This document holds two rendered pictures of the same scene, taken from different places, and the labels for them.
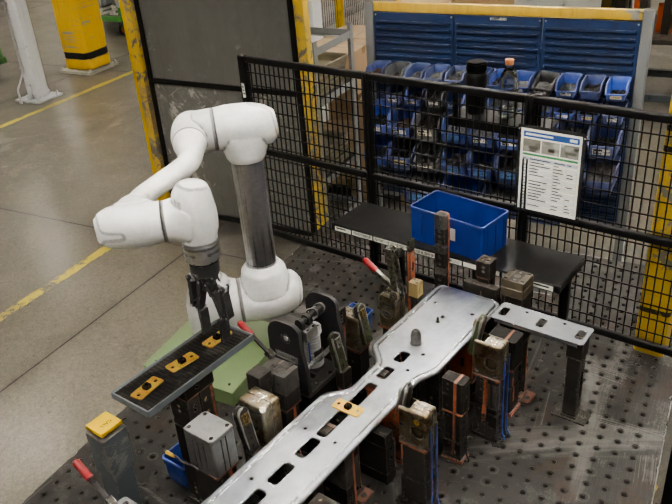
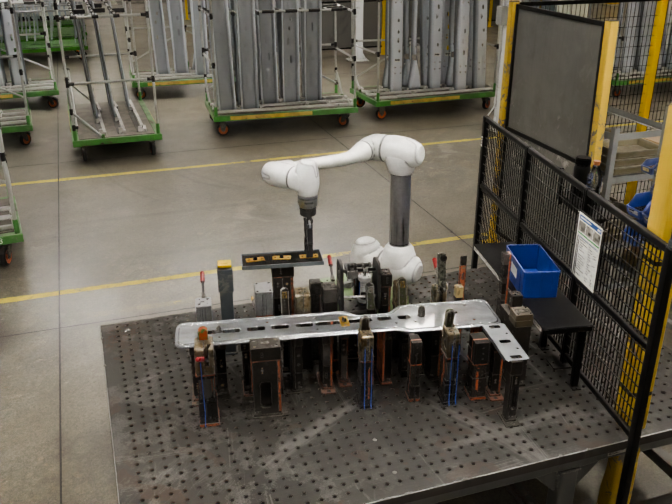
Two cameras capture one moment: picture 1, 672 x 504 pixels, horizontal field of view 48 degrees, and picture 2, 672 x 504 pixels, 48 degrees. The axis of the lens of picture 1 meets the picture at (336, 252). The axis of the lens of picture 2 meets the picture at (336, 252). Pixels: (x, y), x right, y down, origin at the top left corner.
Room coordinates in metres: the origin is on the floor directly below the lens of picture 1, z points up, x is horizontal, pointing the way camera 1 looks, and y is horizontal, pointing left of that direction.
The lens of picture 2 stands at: (-0.57, -1.87, 2.58)
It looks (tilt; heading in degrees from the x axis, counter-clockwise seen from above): 24 degrees down; 42
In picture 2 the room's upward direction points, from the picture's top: straight up
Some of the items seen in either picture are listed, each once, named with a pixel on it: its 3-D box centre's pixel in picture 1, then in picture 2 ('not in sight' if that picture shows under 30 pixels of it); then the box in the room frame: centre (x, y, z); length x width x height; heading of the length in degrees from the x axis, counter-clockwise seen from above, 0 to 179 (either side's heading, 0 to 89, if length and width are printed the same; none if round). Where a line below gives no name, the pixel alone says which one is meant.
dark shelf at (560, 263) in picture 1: (450, 242); (526, 282); (2.37, -0.41, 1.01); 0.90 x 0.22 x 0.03; 51
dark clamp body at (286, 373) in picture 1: (286, 420); (329, 322); (1.64, 0.17, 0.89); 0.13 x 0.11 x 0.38; 51
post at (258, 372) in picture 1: (266, 428); (315, 319); (1.61, 0.23, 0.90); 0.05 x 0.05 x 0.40; 51
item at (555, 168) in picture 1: (549, 172); (588, 251); (2.28, -0.72, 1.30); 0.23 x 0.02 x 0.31; 51
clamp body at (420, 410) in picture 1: (418, 456); (365, 367); (1.48, -0.17, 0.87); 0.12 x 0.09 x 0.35; 51
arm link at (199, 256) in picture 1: (201, 249); (307, 200); (1.68, 0.33, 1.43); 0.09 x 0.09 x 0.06
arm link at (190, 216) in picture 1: (189, 211); (304, 176); (1.67, 0.35, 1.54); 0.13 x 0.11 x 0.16; 99
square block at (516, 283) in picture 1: (514, 323); (517, 347); (2.04, -0.57, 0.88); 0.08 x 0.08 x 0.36; 51
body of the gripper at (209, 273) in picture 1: (206, 274); (308, 215); (1.68, 0.33, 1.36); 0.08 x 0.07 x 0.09; 51
